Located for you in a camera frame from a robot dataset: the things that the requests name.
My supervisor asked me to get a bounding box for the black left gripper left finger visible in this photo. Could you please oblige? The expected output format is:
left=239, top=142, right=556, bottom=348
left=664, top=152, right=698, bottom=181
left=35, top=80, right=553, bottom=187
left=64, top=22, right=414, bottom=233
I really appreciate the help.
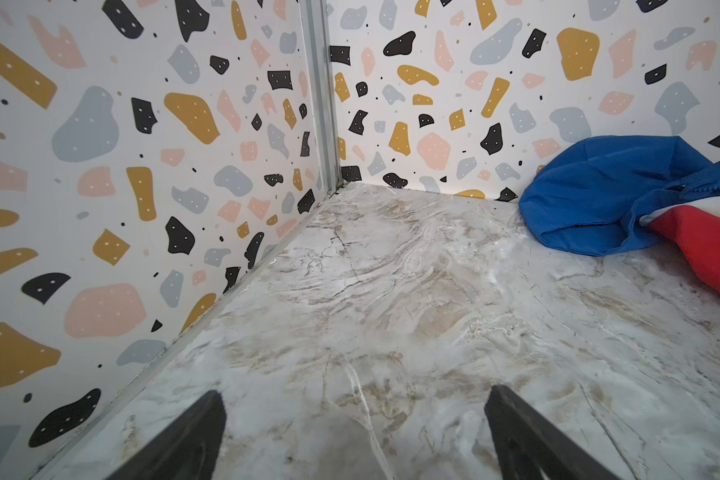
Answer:
left=108, top=390, right=226, bottom=480

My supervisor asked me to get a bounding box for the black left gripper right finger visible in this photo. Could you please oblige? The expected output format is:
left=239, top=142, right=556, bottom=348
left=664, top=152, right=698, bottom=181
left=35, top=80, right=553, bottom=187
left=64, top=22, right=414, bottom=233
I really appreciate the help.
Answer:
left=484, top=385, right=615, bottom=479

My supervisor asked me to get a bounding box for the blue red white jacket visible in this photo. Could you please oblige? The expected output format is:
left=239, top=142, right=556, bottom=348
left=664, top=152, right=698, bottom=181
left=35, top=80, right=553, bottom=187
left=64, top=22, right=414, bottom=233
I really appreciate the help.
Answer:
left=519, top=136, right=720, bottom=294

